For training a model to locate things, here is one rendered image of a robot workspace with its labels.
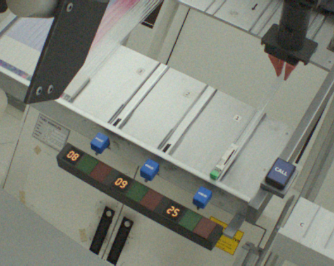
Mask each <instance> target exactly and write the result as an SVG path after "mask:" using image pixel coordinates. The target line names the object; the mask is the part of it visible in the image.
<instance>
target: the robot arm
mask: <svg viewBox="0 0 334 266"><path fill-rule="evenodd" d="M321 1H322V0H283V5H282V9H281V15H280V22H279V25H278V24H276V23H274V24H272V25H271V27H270V28H269V29H268V31H267V32H266V33H265V34H264V36H263V37H262V38H261V45H263V44H265V46H264V52H265V53H268V58H269V59H270V60H271V62H272V64H273V66H274V68H275V71H276V76H278V74H279V73H280V72H281V70H282V68H283V66H284V62H286V65H285V76H284V80H287V79H288V77H289V75H290V74H291V72H292V71H293V70H294V68H296V66H297V65H298V63H299V62H300V61H301V62H303V63H304V65H305V66H307V64H308V63H309V60H310V58H311V56H312V55H313V53H315V52H316V51H317V49H318V43H317V42H315V41H312V40H311V39H308V38H307V37H306V36H307V35H306V34H307V30H308V25H309V22H310V17H311V13H312V11H314V10H315V9H316V8H317V7H318V5H319V4H320V2H321ZM279 60H280V62H279Z"/></svg>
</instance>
